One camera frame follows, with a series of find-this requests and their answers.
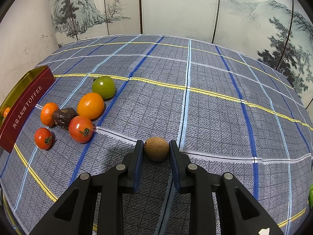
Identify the brown kiwi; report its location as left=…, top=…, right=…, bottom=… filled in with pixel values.
left=144, top=137, right=169, bottom=162

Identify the painted folding screen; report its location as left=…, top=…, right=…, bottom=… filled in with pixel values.
left=48, top=0, right=312, bottom=105

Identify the large mandarin orange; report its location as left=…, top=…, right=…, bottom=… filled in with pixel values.
left=3, top=107, right=11, bottom=118

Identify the blue plaid tablecloth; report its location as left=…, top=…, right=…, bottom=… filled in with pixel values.
left=1, top=34, right=312, bottom=234

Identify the red tomato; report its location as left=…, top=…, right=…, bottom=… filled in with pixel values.
left=68, top=116, right=94, bottom=143
left=34, top=128, right=53, bottom=150

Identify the smooth orange tomato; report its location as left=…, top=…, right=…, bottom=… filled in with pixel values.
left=77, top=92, right=104, bottom=120

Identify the small mandarin orange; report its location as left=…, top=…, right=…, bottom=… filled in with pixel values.
left=40, top=102, right=59, bottom=127

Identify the red gold toffee tin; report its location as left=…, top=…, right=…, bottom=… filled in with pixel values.
left=1, top=65, right=55, bottom=153

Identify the dark wrinkled passion fruit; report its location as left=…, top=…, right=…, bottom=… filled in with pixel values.
left=52, top=108, right=78, bottom=131

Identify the small green tomato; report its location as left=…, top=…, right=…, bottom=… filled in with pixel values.
left=92, top=76, right=116, bottom=100

